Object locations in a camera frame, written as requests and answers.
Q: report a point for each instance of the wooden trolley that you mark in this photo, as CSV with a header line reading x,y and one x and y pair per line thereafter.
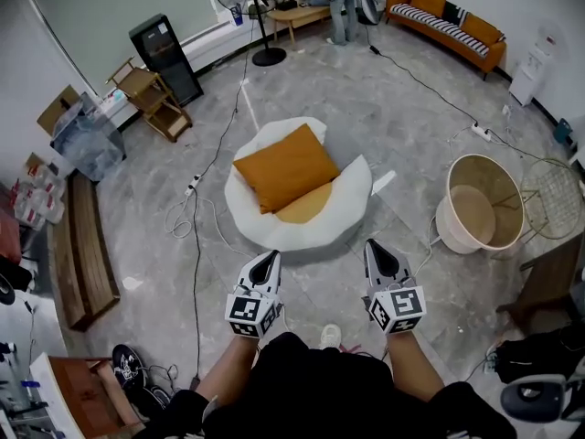
x,y
153,96

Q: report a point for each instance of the orange pillow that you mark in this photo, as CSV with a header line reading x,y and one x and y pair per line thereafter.
x,y
285,169

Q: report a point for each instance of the pile of clear packets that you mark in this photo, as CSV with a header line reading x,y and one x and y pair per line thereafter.
x,y
39,195

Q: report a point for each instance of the white round basket table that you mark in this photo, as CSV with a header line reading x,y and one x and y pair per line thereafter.
x,y
466,213

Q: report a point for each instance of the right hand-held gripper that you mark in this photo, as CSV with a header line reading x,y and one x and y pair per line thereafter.
x,y
397,307

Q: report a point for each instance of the orange sofa cushion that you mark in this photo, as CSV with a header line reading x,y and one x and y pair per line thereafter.
x,y
480,30
428,2

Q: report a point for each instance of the wooden coffee table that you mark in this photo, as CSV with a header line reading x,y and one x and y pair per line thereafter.
x,y
299,15

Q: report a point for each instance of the striped blanket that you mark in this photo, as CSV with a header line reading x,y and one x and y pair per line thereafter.
x,y
434,23

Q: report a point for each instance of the wooden crate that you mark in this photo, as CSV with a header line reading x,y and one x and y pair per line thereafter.
x,y
82,391

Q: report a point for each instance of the dark wooden chair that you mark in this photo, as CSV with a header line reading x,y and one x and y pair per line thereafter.
x,y
548,275

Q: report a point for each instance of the person's left forearm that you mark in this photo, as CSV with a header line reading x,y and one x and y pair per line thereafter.
x,y
228,368

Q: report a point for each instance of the person's right forearm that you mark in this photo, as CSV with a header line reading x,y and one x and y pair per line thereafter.
x,y
413,364

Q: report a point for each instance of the person's black clothing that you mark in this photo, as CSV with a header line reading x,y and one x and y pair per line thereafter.
x,y
320,396

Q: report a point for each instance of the orange sofa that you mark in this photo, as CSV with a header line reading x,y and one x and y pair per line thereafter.
x,y
491,55

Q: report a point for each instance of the black bag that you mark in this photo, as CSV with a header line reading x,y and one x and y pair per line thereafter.
x,y
539,355

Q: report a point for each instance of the black printed skateboard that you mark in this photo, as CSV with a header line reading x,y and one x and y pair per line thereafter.
x,y
128,365

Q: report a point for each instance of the grey office chair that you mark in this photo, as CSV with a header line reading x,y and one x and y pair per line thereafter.
x,y
532,398

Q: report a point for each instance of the cardboard box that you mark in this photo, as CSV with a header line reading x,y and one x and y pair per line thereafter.
x,y
57,110

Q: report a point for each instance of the white egg-shaped seat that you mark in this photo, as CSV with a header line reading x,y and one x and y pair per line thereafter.
x,y
338,208

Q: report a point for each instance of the white power strip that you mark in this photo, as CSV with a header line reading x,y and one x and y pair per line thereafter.
x,y
481,132
192,185

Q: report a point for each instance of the wooden bench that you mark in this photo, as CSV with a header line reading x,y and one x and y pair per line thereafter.
x,y
84,254

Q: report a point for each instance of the black and white cushion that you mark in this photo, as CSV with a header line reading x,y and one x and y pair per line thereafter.
x,y
454,14

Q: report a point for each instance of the white paper sheet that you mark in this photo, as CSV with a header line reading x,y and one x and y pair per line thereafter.
x,y
384,182

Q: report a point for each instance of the black cabinet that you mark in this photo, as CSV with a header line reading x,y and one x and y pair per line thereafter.
x,y
166,57

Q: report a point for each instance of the person's white shoe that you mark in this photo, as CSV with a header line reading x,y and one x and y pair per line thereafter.
x,y
330,335

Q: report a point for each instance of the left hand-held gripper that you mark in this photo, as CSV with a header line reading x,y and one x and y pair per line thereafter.
x,y
250,311

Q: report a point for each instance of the clear plastic storage box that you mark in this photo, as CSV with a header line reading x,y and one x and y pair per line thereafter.
x,y
89,142

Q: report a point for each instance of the white water dispenser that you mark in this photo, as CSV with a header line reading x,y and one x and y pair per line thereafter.
x,y
532,69

